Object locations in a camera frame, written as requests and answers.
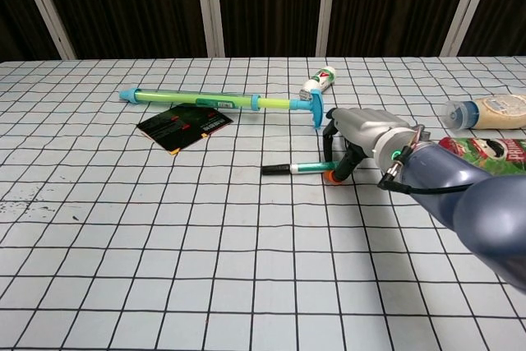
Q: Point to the black card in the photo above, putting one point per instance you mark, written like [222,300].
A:
[181,127]

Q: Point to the green white marker body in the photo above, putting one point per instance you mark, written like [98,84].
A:
[312,167]

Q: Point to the mayonnaise squeeze bottle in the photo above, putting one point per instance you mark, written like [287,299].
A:
[493,110]

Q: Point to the small white bottle green label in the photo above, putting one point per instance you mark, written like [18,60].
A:
[322,77]

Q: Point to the green Pringles can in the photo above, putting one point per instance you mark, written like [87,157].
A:
[489,153]

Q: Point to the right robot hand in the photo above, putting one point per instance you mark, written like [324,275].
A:
[361,125]

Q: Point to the black pen cap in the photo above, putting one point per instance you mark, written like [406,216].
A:
[276,169]

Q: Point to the white frame beam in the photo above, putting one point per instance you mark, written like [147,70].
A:
[466,6]
[209,6]
[327,6]
[45,6]

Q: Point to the light blue checkered tablecloth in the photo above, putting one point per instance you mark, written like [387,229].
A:
[205,252]

